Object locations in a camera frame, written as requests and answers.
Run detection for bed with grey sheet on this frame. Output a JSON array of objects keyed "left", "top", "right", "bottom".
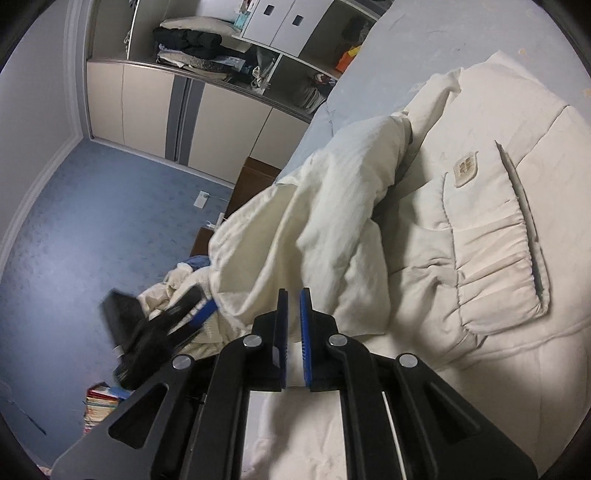
[{"left": 274, "top": 0, "right": 591, "bottom": 185}]

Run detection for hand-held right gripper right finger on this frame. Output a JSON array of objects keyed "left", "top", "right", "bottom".
[{"left": 299, "top": 287, "right": 539, "bottom": 480}]

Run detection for white pillow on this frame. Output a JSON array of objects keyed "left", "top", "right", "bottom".
[{"left": 158, "top": 15, "right": 242, "bottom": 38}]

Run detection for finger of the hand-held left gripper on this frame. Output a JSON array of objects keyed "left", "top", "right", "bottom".
[{"left": 159, "top": 286, "right": 219, "bottom": 352}]

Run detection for white shelf unit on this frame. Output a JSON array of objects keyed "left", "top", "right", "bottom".
[{"left": 238, "top": 0, "right": 385, "bottom": 118}]

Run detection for cream sliding door wardrobe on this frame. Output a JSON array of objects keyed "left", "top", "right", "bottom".
[{"left": 84, "top": 0, "right": 315, "bottom": 186}]

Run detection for orange box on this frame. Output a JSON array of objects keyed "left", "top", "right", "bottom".
[{"left": 336, "top": 47, "right": 360, "bottom": 73}]

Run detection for dark wooden headboard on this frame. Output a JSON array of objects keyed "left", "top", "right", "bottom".
[{"left": 191, "top": 157, "right": 283, "bottom": 265}]

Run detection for blue cloth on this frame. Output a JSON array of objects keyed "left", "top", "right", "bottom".
[{"left": 179, "top": 255, "right": 214, "bottom": 274}]

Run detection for cream hooded coat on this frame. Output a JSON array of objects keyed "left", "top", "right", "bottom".
[{"left": 208, "top": 51, "right": 589, "bottom": 480}]

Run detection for folded patterned clothes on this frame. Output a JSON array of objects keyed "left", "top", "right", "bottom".
[{"left": 156, "top": 48, "right": 247, "bottom": 77}]

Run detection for stack of colourful books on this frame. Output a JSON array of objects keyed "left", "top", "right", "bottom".
[{"left": 84, "top": 383, "right": 136, "bottom": 435}]

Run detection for pile of black clothes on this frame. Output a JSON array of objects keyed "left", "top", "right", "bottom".
[{"left": 152, "top": 25, "right": 223, "bottom": 62}]

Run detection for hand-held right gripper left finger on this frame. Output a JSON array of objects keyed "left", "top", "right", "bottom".
[{"left": 51, "top": 288, "right": 290, "bottom": 480}]

